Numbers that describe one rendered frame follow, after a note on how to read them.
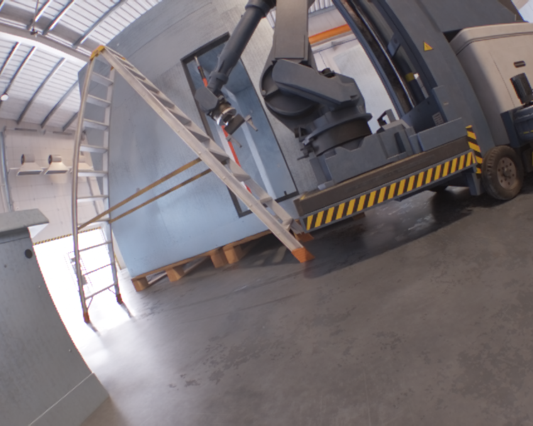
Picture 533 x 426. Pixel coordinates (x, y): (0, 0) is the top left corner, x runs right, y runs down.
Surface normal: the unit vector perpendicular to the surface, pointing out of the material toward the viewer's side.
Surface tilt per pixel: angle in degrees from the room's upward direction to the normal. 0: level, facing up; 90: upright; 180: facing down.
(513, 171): 89
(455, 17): 90
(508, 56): 90
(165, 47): 90
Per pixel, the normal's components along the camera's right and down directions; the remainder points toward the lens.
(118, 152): -0.22, 0.13
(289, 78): -0.62, 0.28
